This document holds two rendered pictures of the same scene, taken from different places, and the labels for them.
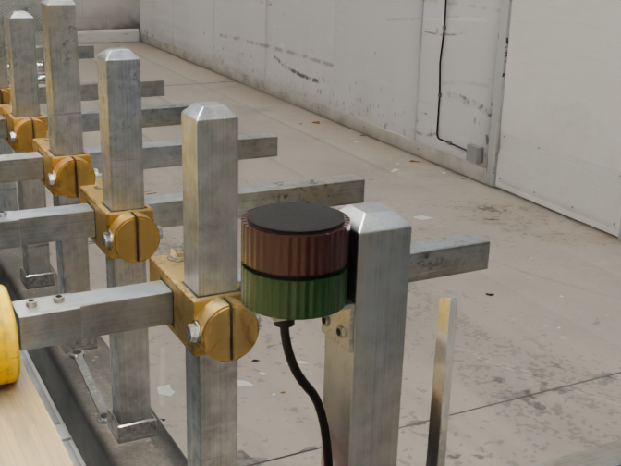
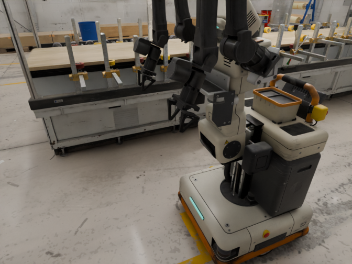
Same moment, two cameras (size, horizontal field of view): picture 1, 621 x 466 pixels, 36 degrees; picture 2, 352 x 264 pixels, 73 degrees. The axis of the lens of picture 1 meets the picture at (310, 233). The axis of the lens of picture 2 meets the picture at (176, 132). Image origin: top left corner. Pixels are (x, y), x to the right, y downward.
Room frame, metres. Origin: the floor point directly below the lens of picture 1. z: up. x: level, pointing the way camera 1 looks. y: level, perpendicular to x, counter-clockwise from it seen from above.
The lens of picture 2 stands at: (-0.53, -2.82, 1.39)
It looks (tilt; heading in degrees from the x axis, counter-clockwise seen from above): 30 degrees down; 95
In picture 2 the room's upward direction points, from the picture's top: straight up
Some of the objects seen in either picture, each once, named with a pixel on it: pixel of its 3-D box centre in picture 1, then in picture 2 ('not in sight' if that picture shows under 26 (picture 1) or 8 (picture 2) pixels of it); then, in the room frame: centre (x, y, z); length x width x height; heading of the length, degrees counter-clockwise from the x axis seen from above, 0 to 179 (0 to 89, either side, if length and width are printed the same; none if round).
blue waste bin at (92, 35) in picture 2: not in sight; (90, 35); (-3.59, 4.16, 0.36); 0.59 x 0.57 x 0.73; 118
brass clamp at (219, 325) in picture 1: (200, 304); (315, 40); (0.76, 0.09, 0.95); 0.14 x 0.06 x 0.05; 28
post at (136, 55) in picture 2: not in sight; (138, 65); (-1.03, -0.84, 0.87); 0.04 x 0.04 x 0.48; 28
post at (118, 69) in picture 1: (126, 272); (328, 43); (0.96, 0.20, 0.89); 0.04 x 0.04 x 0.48; 28
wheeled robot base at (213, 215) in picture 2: not in sight; (239, 202); (-0.20, -1.63, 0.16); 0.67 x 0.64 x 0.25; 27
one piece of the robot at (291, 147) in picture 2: not in sight; (261, 148); (-0.12, -1.59, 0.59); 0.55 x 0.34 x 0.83; 117
